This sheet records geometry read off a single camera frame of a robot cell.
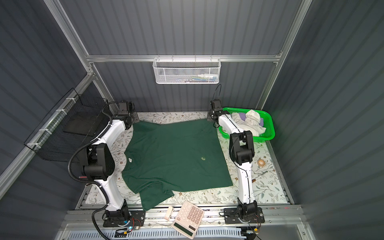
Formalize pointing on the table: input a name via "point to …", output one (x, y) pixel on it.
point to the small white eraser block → (168, 213)
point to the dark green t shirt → (161, 159)
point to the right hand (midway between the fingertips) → (214, 116)
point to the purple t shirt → (243, 116)
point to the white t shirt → (251, 123)
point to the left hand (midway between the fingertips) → (130, 116)
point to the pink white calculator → (188, 220)
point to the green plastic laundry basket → (269, 133)
